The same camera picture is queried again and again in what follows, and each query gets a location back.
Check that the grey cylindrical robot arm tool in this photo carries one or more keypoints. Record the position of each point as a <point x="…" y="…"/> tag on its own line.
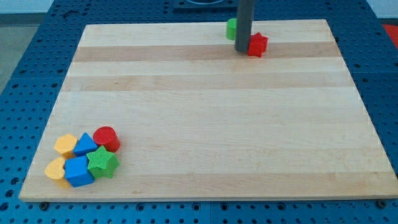
<point x="245" y="16"/>

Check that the red star block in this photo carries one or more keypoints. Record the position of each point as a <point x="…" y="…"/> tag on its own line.
<point x="257" y="45"/>

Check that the green star block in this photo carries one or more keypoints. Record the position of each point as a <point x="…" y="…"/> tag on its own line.
<point x="102" y="163"/>

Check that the light wooden board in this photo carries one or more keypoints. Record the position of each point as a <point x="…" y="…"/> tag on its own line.
<point x="199" y="121"/>

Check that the green cylinder block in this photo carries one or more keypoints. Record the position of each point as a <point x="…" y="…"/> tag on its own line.
<point x="231" y="26"/>

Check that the red cylinder block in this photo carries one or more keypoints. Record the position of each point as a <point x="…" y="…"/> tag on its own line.
<point x="106" y="136"/>

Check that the blue triangle block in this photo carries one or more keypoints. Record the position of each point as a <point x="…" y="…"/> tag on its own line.
<point x="84" y="145"/>

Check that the blue cube block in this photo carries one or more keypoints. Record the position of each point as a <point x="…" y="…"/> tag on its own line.
<point x="77" y="173"/>

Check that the yellow hexagon block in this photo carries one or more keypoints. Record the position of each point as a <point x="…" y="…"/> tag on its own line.
<point x="65" y="145"/>

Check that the yellow heart block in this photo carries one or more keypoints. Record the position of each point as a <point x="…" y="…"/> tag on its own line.
<point x="55" y="171"/>

